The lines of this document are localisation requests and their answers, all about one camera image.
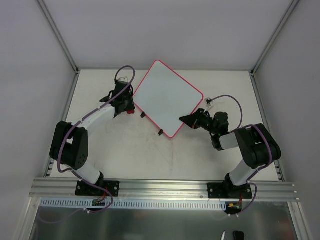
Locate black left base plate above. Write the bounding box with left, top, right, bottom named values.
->
left=75, top=180, right=120, bottom=197

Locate aluminium frame post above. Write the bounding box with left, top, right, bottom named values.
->
left=37, top=0, right=80, bottom=75
left=249, top=0, right=301, bottom=76

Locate black object bottom edge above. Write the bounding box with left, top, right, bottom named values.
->
left=233, top=231, right=245, bottom=240

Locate left aluminium frame post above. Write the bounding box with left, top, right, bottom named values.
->
left=37, top=0, right=80, bottom=75

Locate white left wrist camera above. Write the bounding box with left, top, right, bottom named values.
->
left=118, top=76, right=129, bottom=83

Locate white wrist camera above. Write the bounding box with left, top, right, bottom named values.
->
left=204, top=97, right=214, bottom=112
left=118, top=76, right=129, bottom=83

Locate right aluminium frame post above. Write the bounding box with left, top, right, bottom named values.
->
left=249, top=0, right=301, bottom=76

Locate red black whiteboard eraser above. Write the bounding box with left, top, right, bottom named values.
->
left=127, top=110, right=135, bottom=115

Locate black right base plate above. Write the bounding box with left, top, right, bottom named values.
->
left=207, top=182, right=253, bottom=200

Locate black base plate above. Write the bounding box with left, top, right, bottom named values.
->
left=207, top=182, right=253, bottom=200
left=75, top=180, right=120, bottom=197

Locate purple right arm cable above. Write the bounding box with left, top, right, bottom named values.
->
left=212, top=94, right=273, bottom=221

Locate slotted cable duct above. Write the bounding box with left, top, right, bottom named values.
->
left=39, top=197, right=227, bottom=211

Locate aluminium mounting rail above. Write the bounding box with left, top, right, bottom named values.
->
left=29, top=177, right=300, bottom=202

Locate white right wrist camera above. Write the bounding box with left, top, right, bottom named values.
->
left=204, top=97, right=214, bottom=112

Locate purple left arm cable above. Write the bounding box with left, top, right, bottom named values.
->
left=37, top=65, right=137, bottom=225

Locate pink framed whiteboard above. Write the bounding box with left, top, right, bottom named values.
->
left=133, top=60, right=204, bottom=138

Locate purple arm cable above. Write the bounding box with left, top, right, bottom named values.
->
left=37, top=65, right=137, bottom=225
left=212, top=94, right=273, bottom=221

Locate white marker pen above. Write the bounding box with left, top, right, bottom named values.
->
left=220, top=230, right=226, bottom=240

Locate whiteboard wire stand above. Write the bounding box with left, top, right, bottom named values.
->
left=140, top=111, right=164, bottom=136

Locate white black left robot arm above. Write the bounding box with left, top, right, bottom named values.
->
left=49, top=80, right=135, bottom=195

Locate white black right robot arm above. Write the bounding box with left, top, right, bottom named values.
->
left=179, top=108, right=281, bottom=200

